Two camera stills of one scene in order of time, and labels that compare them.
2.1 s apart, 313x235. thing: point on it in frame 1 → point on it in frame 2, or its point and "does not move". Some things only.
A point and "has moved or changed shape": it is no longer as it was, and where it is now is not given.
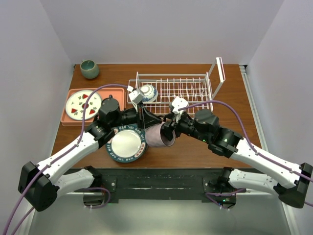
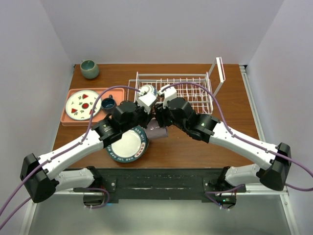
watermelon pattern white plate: x=75 y=103 does not move
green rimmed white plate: x=127 y=144 does not move
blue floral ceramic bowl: x=150 y=92 does not move
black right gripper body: x=181 y=124 → x=165 y=117
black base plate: x=147 y=183 does not move
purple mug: x=153 y=137 has moved or changed shape
